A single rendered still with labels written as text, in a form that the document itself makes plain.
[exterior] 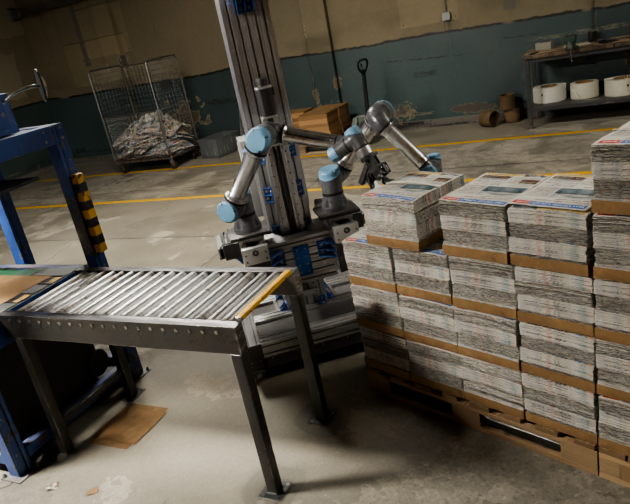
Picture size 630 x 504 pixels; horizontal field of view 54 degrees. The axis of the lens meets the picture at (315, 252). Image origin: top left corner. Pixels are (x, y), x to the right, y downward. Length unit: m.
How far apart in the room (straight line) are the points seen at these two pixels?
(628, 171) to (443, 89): 7.41
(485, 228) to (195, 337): 1.18
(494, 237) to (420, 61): 7.17
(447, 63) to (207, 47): 4.01
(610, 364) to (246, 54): 2.25
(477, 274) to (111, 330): 1.52
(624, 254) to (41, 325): 2.39
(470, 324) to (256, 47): 1.78
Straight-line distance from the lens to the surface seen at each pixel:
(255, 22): 3.38
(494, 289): 2.48
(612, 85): 8.49
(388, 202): 2.60
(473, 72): 9.26
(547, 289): 2.36
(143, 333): 2.64
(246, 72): 3.38
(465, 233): 2.44
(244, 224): 3.30
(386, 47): 9.54
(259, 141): 2.97
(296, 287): 2.75
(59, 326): 2.98
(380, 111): 3.22
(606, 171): 2.12
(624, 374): 2.40
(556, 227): 2.25
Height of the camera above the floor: 1.80
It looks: 20 degrees down
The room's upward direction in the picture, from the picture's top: 11 degrees counter-clockwise
